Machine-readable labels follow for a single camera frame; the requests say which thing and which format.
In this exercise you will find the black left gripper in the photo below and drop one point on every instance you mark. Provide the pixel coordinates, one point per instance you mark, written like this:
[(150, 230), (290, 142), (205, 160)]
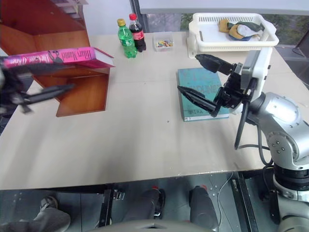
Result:
[(10, 89)]

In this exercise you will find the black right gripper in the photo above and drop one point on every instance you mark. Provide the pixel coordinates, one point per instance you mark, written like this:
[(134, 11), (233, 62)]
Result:
[(235, 93)]

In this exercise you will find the pink hardcover book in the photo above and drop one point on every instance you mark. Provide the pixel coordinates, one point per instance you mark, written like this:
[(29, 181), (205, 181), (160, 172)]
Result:
[(72, 55)]

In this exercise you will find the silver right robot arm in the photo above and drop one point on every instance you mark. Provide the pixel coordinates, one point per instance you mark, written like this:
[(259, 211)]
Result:
[(285, 116)]

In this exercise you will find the teal hardcover book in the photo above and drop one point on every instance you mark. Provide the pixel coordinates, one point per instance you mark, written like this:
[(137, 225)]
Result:
[(198, 77)]

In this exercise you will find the red-brown wooden bookshelf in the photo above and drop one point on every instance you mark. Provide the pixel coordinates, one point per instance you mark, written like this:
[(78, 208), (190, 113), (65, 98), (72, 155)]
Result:
[(79, 91)]

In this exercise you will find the white plastic basket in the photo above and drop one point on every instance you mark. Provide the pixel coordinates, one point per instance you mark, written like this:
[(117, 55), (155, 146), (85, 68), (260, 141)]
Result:
[(217, 38)]

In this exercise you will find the clear box of coloured pins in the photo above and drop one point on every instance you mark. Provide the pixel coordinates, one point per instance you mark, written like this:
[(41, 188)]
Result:
[(163, 43)]

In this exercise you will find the small yellow cloth piece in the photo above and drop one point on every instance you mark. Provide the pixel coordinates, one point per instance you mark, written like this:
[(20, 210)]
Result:
[(223, 25)]

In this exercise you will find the white and yellow cloth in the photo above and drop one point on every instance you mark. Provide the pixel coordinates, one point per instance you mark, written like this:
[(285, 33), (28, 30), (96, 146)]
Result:
[(241, 32)]

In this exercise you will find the dark green cloth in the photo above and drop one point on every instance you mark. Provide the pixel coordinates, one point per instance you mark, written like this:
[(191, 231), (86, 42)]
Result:
[(251, 25)]

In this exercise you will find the white board panel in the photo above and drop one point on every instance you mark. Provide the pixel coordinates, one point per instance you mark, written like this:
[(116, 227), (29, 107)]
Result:
[(217, 6)]

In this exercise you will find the dark cola bottle red cap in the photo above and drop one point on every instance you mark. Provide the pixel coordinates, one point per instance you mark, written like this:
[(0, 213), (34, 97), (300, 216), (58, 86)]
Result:
[(137, 33)]

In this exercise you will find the green plastic soda bottle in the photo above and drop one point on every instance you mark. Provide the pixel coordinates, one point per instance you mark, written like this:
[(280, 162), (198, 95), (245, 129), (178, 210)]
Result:
[(126, 42)]

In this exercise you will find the person's grey shoe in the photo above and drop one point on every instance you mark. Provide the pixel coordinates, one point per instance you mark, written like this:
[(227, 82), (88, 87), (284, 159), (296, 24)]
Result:
[(49, 203)]

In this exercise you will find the dark rounded robot foot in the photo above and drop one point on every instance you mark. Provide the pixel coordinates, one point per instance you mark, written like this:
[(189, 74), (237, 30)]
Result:
[(201, 205)]

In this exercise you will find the black table leg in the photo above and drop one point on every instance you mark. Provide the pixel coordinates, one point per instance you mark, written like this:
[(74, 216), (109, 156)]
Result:
[(105, 207)]

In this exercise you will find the person's grey trouser leg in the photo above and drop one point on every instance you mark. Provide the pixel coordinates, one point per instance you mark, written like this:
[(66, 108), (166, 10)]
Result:
[(41, 221)]

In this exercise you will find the grey robot torso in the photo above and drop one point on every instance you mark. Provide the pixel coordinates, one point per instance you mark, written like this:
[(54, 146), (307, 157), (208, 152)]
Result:
[(154, 226)]

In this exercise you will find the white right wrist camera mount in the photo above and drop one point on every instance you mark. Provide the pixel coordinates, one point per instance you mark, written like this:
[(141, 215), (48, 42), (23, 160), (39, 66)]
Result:
[(262, 67)]

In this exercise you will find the black floor rail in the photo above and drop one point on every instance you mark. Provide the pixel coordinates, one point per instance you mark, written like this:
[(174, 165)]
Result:
[(243, 203)]

